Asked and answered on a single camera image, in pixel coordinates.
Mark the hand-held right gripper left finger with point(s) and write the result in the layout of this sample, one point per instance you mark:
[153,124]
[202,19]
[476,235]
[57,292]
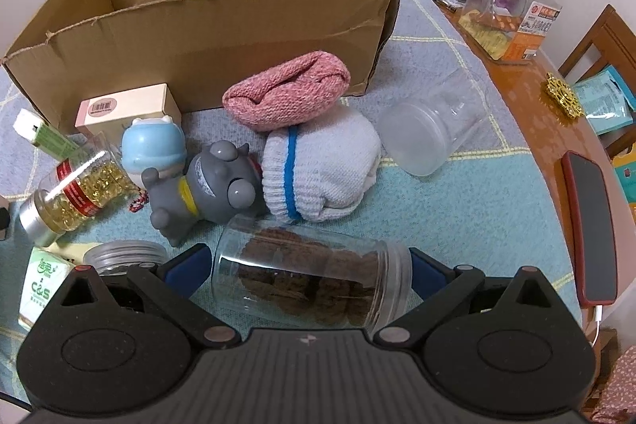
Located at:
[188,266]

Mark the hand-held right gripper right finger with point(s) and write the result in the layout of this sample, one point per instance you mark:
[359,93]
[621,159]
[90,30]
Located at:
[428,274]

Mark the grey-lidded jar of dark pieces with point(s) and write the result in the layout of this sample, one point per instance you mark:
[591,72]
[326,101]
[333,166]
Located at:
[124,255]

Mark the clear jar of brown cookies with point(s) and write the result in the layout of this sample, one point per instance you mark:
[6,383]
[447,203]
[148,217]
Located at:
[308,275]

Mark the clear plastic jar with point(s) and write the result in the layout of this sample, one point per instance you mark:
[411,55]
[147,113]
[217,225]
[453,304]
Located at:
[422,136]

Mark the white sock with blue stripe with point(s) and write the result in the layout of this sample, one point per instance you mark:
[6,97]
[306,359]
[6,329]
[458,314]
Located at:
[328,160]

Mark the green and white tube box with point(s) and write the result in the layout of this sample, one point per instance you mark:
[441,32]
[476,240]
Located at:
[49,138]

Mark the brown cardboard box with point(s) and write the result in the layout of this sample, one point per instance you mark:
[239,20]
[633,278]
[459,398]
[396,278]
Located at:
[198,46]

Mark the blue checked blanket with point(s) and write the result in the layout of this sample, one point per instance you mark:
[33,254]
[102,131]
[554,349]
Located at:
[447,215]

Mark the grey toy figure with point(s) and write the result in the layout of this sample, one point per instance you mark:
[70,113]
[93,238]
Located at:
[208,185]

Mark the cream paper packet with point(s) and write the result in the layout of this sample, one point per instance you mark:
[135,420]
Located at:
[69,251]

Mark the light blue toy figure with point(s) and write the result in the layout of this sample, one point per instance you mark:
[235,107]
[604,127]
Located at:
[149,151]

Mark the bottle of golden capsules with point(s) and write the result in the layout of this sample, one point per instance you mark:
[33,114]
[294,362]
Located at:
[94,185]

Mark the green and white tissue pack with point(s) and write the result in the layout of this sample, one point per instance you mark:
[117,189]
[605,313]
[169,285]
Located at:
[42,280]

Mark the phone in red case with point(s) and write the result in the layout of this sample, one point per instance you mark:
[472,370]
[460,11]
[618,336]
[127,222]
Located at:
[589,225]

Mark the small pink and cream box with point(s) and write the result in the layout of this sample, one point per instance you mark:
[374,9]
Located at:
[124,106]

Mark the pink folded towel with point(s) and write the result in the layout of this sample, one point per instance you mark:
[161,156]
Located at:
[288,91]

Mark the yellow and teal packet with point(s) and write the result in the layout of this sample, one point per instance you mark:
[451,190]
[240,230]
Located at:
[627,180]

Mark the pink patterned cloth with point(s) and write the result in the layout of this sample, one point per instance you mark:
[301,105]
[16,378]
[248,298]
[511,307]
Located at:
[621,384]

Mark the gold beads pile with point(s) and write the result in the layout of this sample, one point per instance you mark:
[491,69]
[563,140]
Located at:
[561,96]

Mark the teal snack packet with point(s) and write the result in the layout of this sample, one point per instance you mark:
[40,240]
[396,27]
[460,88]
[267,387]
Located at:
[603,101]

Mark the large clear container black lid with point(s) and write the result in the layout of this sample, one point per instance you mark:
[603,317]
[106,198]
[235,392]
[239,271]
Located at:
[516,6]

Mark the wooden chair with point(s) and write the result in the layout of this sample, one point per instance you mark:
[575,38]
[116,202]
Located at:
[601,46]

